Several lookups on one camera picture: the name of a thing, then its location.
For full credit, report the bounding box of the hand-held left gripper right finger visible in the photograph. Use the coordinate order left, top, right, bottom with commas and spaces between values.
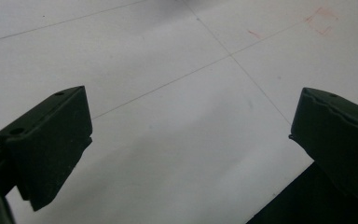
288, 87, 358, 203

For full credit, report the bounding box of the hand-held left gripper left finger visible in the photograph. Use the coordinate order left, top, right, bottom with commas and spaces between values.
0, 85, 93, 212

